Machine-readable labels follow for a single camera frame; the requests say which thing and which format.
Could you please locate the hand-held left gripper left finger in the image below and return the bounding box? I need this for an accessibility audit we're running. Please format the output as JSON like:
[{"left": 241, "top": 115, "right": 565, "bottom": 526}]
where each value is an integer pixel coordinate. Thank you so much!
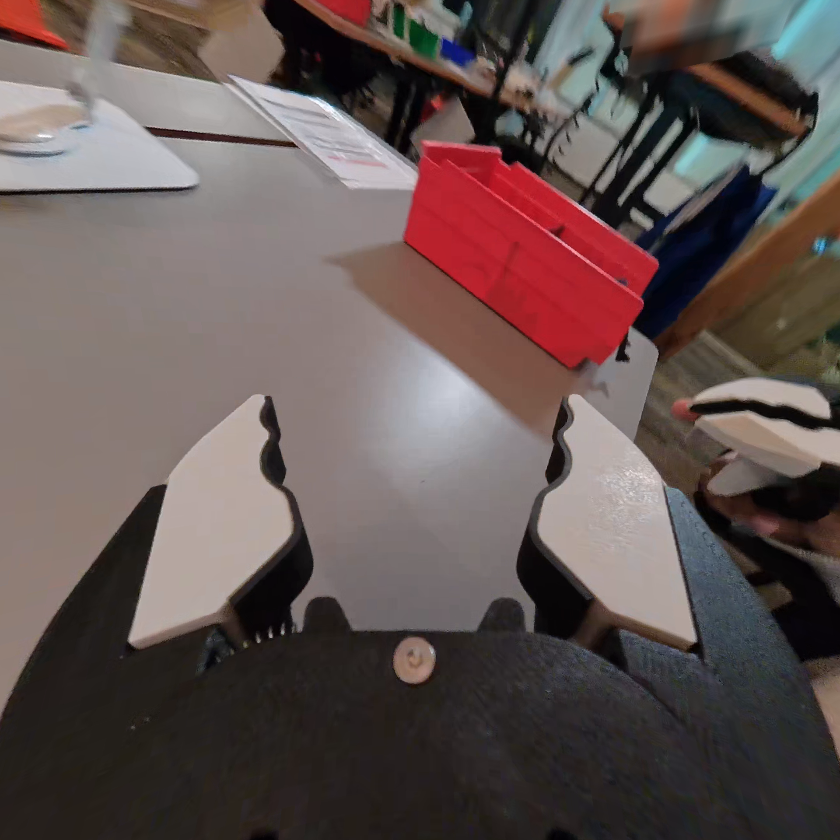
[{"left": 126, "top": 394, "right": 314, "bottom": 651}]

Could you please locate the red plastic bin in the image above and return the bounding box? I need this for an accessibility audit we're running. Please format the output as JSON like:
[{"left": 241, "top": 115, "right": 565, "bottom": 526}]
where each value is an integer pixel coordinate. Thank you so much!
[{"left": 403, "top": 140, "right": 659, "bottom": 368}]

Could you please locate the small green bin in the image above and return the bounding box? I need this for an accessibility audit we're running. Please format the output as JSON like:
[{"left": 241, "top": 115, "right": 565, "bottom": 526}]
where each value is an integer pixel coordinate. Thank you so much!
[{"left": 392, "top": 3, "right": 441, "bottom": 56}]

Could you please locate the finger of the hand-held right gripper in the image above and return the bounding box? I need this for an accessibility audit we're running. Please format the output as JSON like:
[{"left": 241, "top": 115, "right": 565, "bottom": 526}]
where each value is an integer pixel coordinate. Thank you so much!
[
  {"left": 689, "top": 377, "right": 834, "bottom": 421},
  {"left": 694, "top": 409, "right": 840, "bottom": 480}
]

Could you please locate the wooden frame beam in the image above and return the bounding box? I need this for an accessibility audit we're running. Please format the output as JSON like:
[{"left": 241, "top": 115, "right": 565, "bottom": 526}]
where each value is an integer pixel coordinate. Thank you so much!
[{"left": 656, "top": 190, "right": 840, "bottom": 358}]

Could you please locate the wooden edged desk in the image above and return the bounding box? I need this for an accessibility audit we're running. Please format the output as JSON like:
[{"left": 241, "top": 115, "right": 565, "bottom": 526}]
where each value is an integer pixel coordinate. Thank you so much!
[{"left": 295, "top": 0, "right": 565, "bottom": 114}]

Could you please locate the person's right hand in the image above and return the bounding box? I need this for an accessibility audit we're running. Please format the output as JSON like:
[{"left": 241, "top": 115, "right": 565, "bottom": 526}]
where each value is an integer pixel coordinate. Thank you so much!
[{"left": 712, "top": 489, "right": 840, "bottom": 555}]

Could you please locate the silver laptop stand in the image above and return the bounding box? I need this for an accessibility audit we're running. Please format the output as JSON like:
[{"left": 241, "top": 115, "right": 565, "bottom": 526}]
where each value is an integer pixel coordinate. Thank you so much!
[{"left": 0, "top": 0, "right": 200, "bottom": 194}]

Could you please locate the laminated paper sheet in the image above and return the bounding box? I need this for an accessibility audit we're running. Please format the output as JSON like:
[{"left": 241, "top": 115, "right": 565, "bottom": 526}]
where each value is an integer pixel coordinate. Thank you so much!
[{"left": 226, "top": 74, "right": 421, "bottom": 191}]

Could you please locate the black legged table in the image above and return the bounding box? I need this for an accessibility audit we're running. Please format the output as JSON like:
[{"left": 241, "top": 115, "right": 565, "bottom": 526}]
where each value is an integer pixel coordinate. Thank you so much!
[{"left": 584, "top": 13, "right": 821, "bottom": 224}]

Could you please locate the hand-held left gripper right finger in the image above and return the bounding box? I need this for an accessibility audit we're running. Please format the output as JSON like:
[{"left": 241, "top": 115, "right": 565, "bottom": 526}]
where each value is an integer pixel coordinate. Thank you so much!
[{"left": 517, "top": 394, "right": 698, "bottom": 652}]

